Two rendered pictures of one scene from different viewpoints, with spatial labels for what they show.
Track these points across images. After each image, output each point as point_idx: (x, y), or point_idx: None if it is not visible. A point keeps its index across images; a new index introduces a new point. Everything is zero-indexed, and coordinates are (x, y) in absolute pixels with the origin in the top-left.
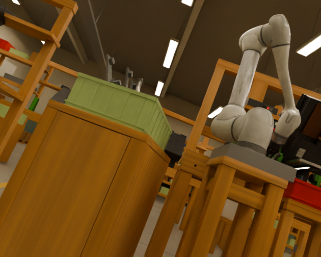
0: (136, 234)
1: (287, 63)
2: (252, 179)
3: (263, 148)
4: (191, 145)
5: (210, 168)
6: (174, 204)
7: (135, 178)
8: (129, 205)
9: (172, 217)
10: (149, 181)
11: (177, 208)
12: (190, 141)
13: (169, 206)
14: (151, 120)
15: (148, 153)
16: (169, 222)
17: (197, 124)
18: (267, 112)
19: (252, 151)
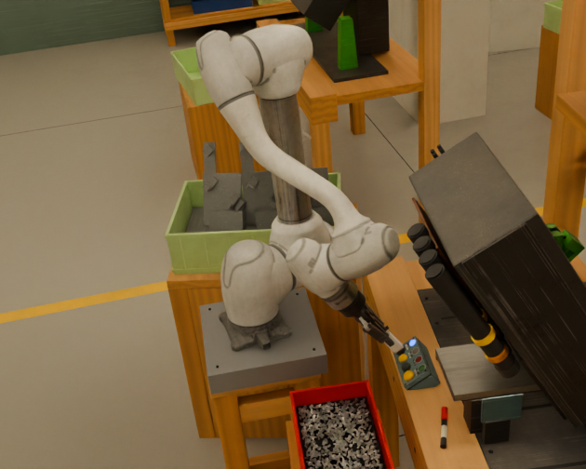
0: (324, 382)
1: (244, 143)
2: None
3: (232, 323)
4: (548, 211)
5: None
6: (369, 356)
7: (191, 322)
8: None
9: (371, 378)
10: None
11: (371, 366)
12: (546, 199)
13: (368, 357)
14: (182, 257)
15: (194, 295)
16: (371, 384)
17: (552, 150)
18: (225, 261)
19: (225, 323)
